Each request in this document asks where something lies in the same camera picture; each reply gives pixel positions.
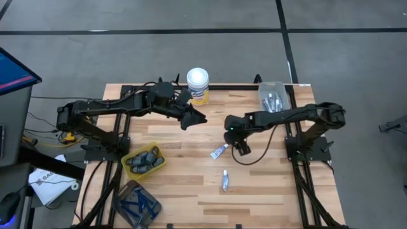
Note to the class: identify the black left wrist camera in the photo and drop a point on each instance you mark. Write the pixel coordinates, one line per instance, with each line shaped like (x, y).
(184, 96)

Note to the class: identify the black aluminium table frame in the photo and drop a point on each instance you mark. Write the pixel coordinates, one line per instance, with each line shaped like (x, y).
(232, 87)

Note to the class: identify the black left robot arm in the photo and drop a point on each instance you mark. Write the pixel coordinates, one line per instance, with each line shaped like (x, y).
(105, 106)

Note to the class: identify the yellow translucent plastic bin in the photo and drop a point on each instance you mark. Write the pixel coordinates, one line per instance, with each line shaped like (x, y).
(127, 170)

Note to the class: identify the grey desk cabinet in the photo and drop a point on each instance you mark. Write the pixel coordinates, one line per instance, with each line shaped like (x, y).
(16, 127)

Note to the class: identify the yellow Lysol wipes canister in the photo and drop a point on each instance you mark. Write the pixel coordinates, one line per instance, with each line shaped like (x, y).
(197, 86)

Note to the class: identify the white paper sheet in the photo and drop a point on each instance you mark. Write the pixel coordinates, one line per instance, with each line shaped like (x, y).
(47, 187)

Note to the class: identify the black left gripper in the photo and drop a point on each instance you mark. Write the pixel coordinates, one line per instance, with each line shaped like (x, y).
(179, 110)

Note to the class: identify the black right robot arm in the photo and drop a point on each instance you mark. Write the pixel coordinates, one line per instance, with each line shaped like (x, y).
(286, 116)

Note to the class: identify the black computer mouse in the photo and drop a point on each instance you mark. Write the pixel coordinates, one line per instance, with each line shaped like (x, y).
(9, 206)

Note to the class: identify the small white toothpaste tube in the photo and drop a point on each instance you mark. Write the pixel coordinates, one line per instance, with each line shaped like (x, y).
(218, 152)
(271, 101)
(277, 104)
(265, 104)
(225, 181)

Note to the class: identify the pale translucent plastic bin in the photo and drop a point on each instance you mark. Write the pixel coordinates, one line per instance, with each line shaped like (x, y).
(264, 87)

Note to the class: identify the dark transparent plastic tray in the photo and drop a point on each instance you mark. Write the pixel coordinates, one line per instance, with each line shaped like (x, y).
(121, 216)

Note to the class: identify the blue toothbrush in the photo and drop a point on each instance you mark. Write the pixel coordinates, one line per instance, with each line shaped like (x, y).
(128, 202)
(132, 213)
(139, 200)
(149, 202)

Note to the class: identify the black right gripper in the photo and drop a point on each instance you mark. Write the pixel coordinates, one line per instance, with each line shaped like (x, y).
(237, 127)

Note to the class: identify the monitor with blue screen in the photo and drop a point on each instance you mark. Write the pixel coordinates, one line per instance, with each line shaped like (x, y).
(12, 73)

